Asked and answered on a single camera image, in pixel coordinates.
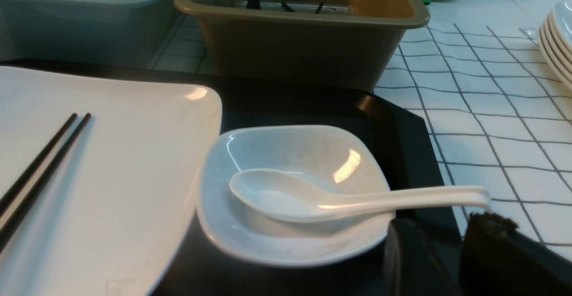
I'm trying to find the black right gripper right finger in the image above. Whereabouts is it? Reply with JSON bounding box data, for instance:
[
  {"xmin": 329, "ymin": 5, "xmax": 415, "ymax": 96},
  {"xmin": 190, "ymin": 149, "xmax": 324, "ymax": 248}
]
[{"xmin": 459, "ymin": 212, "xmax": 572, "ymax": 296}]

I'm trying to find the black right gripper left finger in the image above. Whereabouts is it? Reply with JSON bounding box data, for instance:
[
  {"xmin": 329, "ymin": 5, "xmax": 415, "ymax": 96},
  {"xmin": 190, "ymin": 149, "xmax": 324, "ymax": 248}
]
[{"xmin": 383, "ymin": 218, "xmax": 463, "ymax": 296}]

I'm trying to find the small white square bowl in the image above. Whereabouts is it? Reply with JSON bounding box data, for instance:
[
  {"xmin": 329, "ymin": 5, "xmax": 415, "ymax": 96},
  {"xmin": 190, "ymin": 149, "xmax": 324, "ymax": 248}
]
[{"xmin": 198, "ymin": 125, "xmax": 395, "ymax": 268}]

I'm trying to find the white ceramic soup spoon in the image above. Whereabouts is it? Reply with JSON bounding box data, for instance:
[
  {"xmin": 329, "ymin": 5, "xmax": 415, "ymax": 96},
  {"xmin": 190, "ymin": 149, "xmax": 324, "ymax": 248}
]
[{"xmin": 229, "ymin": 169, "xmax": 491, "ymax": 223}]

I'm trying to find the large white square plate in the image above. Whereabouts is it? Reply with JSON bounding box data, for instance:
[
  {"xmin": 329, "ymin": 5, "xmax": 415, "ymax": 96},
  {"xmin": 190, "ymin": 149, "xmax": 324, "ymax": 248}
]
[{"xmin": 0, "ymin": 66, "xmax": 222, "ymax": 296}]

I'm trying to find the black chopstick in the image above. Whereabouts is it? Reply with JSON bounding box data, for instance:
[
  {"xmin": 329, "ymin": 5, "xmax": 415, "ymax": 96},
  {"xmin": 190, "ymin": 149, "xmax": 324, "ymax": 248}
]
[
  {"xmin": 0, "ymin": 113, "xmax": 92, "ymax": 253},
  {"xmin": 0, "ymin": 113, "xmax": 78, "ymax": 217}
]

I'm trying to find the black plastic serving tray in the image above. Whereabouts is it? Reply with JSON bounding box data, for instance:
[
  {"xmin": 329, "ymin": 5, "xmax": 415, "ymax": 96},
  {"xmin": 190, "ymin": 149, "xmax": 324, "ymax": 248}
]
[{"xmin": 3, "ymin": 59, "xmax": 443, "ymax": 296}]

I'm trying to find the stack of white plates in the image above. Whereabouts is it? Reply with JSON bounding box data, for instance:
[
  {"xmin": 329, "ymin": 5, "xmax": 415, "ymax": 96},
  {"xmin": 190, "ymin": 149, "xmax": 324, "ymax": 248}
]
[{"xmin": 537, "ymin": 1, "xmax": 572, "ymax": 90}]

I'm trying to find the tan plastic chopstick bin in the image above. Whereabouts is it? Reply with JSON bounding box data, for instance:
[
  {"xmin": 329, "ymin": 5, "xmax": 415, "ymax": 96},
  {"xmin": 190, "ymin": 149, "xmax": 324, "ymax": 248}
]
[{"xmin": 174, "ymin": 0, "xmax": 430, "ymax": 91}]

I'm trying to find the pile of black chopsticks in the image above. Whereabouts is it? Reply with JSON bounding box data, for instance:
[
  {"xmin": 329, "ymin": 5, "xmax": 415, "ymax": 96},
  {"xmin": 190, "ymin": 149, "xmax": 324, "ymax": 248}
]
[{"xmin": 240, "ymin": 0, "xmax": 325, "ymax": 13}]

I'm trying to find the teal plastic spoon bin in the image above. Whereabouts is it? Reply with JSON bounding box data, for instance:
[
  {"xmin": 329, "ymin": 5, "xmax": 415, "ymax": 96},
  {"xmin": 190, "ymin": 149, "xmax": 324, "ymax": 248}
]
[{"xmin": 1, "ymin": 0, "xmax": 180, "ymax": 67}]

